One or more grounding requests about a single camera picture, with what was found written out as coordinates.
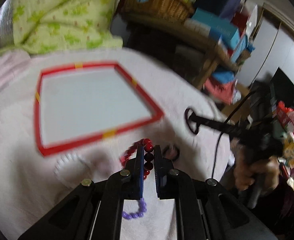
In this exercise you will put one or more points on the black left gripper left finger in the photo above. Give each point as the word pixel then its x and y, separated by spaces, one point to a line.
pixel 128 183

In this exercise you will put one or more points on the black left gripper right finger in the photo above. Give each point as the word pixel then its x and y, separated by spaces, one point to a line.
pixel 171 183

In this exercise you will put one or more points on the black bangle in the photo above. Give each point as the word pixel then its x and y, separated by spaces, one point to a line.
pixel 171 152

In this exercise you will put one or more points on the dark purple bangle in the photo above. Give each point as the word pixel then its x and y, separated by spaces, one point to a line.
pixel 191 119

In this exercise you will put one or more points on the person's right hand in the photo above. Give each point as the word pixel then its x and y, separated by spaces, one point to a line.
pixel 244 173

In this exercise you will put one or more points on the red snack packages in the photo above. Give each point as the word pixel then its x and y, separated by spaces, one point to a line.
pixel 293 139

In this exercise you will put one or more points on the red tray with white base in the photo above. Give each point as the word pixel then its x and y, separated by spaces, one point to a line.
pixel 81 103

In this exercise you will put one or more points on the pink textured bedspread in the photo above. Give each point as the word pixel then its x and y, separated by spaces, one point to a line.
pixel 31 185

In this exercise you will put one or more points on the wooden shelf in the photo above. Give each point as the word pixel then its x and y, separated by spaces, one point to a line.
pixel 214 54

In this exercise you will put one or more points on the blue cardboard box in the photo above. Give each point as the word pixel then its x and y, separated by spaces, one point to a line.
pixel 229 32

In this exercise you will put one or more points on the woven wicker basket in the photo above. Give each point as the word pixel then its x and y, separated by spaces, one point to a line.
pixel 172 10

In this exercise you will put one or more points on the green floral quilt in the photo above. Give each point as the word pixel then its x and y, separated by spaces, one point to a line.
pixel 44 26

